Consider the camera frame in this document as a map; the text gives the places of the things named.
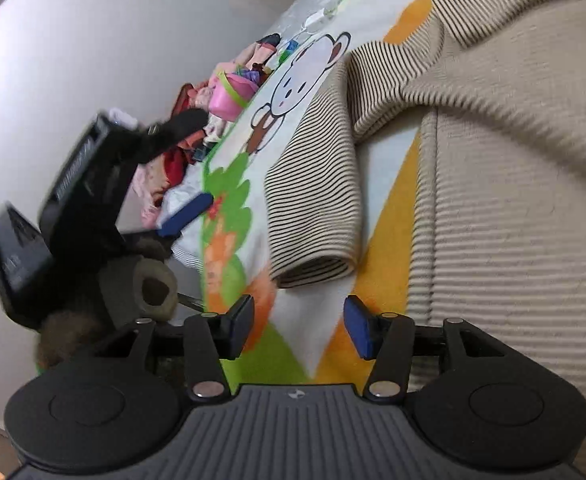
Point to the printed cartoon play mat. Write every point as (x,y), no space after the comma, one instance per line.
(318,345)

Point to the beige striped sweater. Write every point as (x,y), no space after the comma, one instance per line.
(498,185)

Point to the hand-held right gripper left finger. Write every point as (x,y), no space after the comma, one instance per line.
(242,324)

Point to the pile of colourful clothes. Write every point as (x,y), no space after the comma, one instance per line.
(173,160)

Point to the white cloth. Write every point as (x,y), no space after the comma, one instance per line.
(188,240)

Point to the pink toy bucket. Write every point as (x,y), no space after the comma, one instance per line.
(229,92)

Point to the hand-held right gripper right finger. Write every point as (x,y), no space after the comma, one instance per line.
(357,330)

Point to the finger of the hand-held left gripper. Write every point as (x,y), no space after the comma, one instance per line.
(178,127)
(188,212)

